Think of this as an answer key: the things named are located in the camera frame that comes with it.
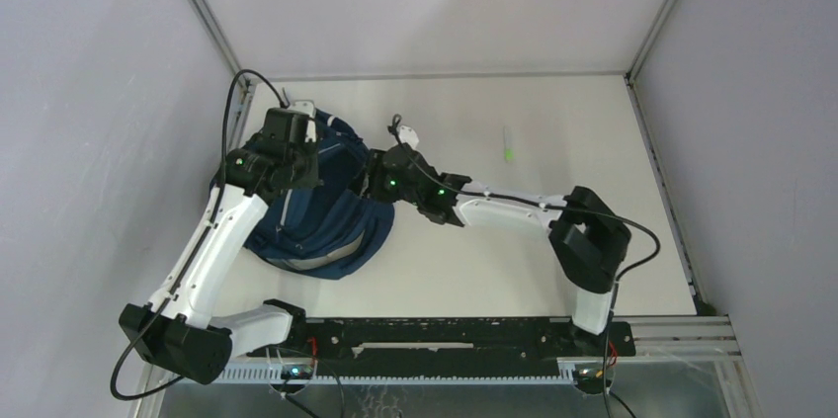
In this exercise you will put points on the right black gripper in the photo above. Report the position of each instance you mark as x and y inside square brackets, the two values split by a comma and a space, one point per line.
[374, 185]

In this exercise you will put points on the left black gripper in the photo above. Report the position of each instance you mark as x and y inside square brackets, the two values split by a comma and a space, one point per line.
[311, 180]

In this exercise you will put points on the navy blue student backpack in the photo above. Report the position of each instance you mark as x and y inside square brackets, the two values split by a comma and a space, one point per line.
[328, 232]

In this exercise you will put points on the white marker green cap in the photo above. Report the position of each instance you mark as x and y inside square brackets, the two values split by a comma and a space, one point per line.
[508, 151]

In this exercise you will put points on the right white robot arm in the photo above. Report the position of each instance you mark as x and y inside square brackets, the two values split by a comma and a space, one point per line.
[588, 240]

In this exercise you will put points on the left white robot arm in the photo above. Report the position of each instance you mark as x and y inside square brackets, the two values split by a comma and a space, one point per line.
[176, 330]

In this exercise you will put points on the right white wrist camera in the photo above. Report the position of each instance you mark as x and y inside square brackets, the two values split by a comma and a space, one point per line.
[407, 135]

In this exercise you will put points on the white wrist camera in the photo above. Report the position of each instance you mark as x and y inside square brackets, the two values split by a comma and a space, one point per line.
[407, 135]
[304, 121]

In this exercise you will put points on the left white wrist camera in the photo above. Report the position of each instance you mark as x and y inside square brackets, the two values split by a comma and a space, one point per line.
[304, 121]

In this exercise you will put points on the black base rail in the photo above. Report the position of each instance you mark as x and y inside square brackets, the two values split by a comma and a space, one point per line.
[448, 347]

